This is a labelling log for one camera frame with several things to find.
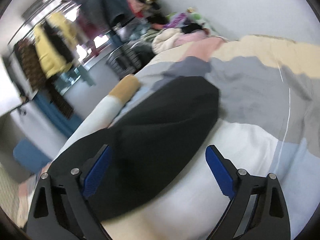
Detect white and tan roll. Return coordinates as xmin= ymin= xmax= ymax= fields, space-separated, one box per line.
xmin=73 ymin=75 xmax=141 ymax=138

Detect cream fluffy blanket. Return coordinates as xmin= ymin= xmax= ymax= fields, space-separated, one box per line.
xmin=151 ymin=28 xmax=184 ymax=54

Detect yellow fleece jacket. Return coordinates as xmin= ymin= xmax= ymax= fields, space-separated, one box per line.
xmin=33 ymin=12 xmax=78 ymax=79

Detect brown plaid scarf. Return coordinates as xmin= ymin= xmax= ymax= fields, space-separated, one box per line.
xmin=14 ymin=38 xmax=47 ymax=91

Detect large black coat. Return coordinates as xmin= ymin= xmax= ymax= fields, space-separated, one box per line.
xmin=49 ymin=76 xmax=220 ymax=221

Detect silver ribbed suitcase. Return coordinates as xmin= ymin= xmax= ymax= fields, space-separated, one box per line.
xmin=106 ymin=42 xmax=155 ymax=79

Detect patchwork pastel bed quilt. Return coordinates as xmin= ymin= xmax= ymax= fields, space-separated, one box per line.
xmin=21 ymin=35 xmax=319 ymax=239

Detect dark grey hanging jacket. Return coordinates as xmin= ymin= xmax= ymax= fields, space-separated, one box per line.
xmin=72 ymin=0 xmax=135 ymax=30

